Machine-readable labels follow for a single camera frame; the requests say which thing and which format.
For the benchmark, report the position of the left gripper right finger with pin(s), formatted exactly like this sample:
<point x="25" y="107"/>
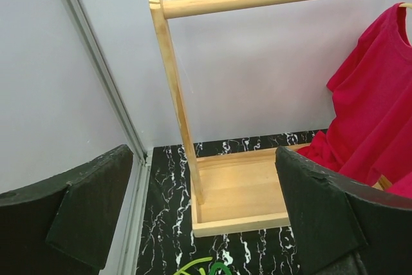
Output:
<point x="342" y="226"/>

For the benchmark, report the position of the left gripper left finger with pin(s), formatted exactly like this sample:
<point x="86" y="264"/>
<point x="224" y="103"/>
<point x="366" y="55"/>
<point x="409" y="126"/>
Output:
<point x="65" y="224"/>

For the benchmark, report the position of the magenta pink shirt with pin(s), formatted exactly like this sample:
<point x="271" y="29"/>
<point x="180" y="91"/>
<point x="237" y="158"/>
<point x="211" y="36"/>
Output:
<point x="370" y="136"/>

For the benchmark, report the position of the dark green hanger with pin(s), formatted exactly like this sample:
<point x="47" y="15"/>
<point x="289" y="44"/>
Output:
<point x="219" y="267"/>

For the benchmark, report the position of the wooden clothes rack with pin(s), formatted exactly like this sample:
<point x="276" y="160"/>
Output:
<point x="230" y="193"/>

